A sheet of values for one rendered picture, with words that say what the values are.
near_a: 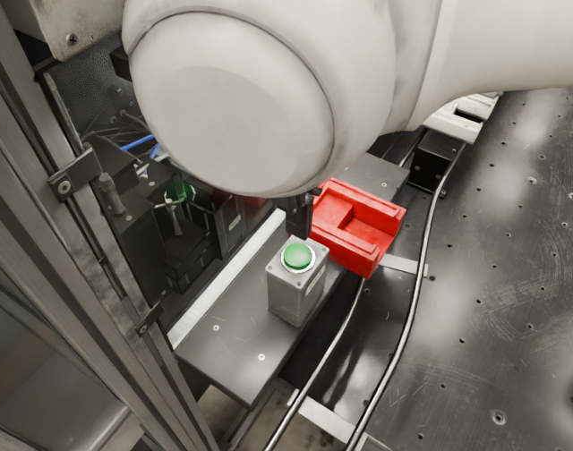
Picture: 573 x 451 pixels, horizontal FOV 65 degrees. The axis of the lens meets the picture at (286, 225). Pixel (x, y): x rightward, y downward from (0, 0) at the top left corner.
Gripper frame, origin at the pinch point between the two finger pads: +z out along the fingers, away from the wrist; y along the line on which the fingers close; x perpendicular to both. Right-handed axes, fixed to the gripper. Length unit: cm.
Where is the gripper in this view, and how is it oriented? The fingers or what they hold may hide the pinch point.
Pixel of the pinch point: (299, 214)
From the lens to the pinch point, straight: 54.5
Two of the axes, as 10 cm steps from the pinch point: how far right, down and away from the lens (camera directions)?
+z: 0.0, 6.2, 7.8
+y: -5.5, 6.5, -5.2
